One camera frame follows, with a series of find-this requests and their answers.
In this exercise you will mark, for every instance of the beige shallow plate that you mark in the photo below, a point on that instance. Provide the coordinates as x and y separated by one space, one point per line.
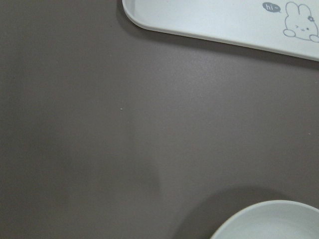
275 219

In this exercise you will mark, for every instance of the cream rabbit tray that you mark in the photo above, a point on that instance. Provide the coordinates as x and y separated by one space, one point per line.
289 27

